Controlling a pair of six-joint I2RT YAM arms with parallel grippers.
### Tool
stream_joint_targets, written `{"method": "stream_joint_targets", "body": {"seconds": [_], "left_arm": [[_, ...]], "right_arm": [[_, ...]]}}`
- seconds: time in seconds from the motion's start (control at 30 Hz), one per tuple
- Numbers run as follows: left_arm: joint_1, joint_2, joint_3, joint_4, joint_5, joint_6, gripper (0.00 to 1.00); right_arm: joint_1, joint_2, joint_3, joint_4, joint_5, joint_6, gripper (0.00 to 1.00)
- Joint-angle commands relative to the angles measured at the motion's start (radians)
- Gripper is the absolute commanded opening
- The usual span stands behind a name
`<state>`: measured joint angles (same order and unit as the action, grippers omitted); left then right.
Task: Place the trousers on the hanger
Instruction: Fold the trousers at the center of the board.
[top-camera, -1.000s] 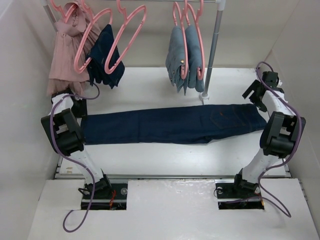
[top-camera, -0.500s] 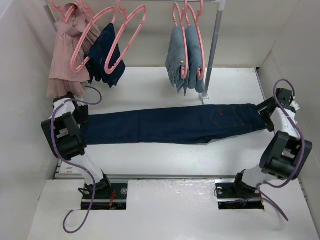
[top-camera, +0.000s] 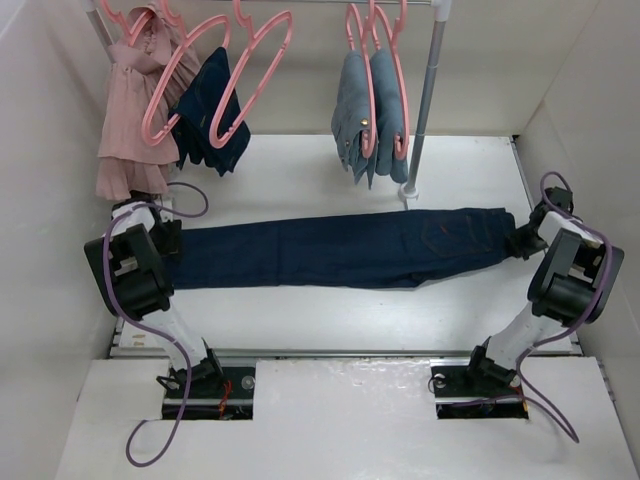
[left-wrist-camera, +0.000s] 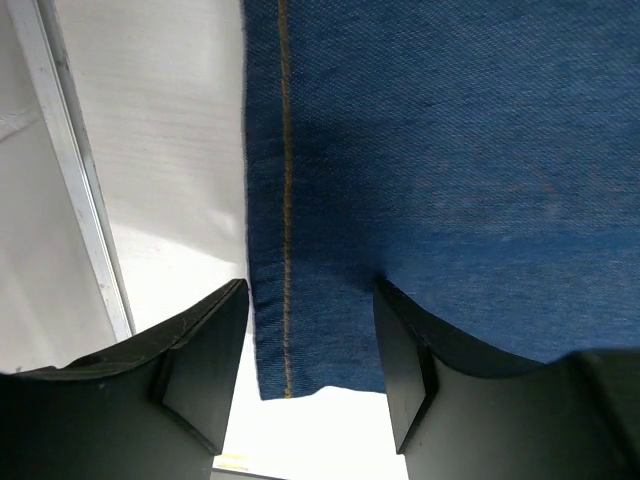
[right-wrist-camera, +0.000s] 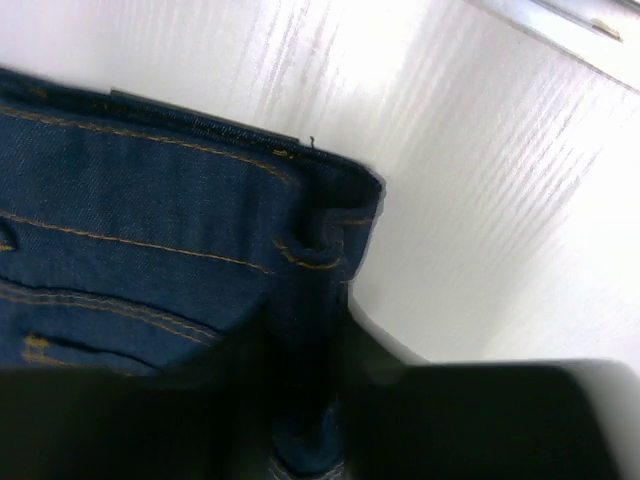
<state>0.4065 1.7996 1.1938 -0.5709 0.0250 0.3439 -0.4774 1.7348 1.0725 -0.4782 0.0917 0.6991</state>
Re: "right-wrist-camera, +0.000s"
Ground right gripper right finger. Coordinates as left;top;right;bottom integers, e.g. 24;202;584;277
339;305;639;479

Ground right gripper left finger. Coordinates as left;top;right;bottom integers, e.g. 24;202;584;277
1;324;300;479

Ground dark blue denim trousers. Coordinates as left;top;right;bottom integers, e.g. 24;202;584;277
1;70;383;479

